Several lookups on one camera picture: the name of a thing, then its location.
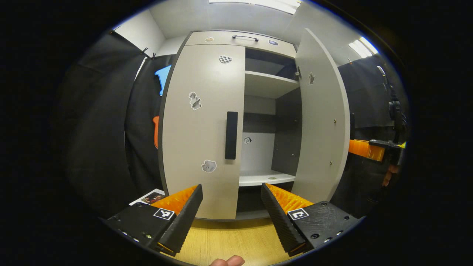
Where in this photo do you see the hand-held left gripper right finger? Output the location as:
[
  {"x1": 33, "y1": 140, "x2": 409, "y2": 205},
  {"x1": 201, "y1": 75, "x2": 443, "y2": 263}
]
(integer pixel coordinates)
[{"x1": 261, "y1": 183, "x2": 364, "y2": 257}]

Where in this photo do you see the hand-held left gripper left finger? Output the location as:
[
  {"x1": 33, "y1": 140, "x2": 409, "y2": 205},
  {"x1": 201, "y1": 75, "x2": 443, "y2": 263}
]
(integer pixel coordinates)
[{"x1": 102, "y1": 184, "x2": 204, "y2": 257}]

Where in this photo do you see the beige cabinet door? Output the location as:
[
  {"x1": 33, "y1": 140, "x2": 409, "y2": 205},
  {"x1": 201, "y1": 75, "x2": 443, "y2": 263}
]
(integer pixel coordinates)
[
  {"x1": 161, "y1": 44, "x2": 246, "y2": 220},
  {"x1": 291, "y1": 28, "x2": 351, "y2": 203}
]

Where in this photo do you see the beige double-door shoe cabinet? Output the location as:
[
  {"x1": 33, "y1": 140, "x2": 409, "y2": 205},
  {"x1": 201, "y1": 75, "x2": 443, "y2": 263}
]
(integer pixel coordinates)
[{"x1": 158, "y1": 28, "x2": 351, "y2": 221}]

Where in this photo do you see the black door handle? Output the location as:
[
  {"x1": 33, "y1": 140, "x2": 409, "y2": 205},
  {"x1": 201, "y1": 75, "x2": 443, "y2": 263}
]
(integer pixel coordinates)
[{"x1": 225, "y1": 111, "x2": 238, "y2": 160}]

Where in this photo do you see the white cabinet shelf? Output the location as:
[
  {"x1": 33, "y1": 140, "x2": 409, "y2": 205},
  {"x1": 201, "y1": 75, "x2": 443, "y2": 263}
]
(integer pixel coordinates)
[{"x1": 238, "y1": 170, "x2": 296, "y2": 187}]

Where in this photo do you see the beige cabinet shelf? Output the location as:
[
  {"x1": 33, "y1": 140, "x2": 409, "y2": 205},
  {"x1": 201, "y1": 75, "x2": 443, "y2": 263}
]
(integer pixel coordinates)
[{"x1": 244, "y1": 70, "x2": 300, "y2": 99}]

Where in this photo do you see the beige cabinet drawer front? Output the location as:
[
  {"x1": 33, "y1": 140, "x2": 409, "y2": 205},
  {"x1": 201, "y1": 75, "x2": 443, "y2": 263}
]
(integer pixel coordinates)
[{"x1": 185, "y1": 31, "x2": 297, "y2": 58}]

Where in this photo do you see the printed photo card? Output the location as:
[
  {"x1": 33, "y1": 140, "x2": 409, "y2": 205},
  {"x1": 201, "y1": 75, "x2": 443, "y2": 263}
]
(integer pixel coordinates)
[{"x1": 129, "y1": 188, "x2": 166, "y2": 206}]

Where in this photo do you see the small ceiling light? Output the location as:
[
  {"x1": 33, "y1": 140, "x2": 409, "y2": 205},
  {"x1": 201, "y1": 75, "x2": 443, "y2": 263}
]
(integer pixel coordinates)
[{"x1": 348, "y1": 36, "x2": 379, "y2": 58}]

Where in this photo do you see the long ceiling light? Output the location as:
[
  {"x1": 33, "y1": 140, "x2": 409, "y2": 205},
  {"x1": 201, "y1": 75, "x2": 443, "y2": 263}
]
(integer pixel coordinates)
[{"x1": 209, "y1": 0, "x2": 302, "y2": 14}]

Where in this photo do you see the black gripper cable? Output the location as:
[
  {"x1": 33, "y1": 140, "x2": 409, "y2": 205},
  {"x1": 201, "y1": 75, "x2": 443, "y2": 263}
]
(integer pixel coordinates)
[{"x1": 377, "y1": 66, "x2": 399, "y2": 104}]

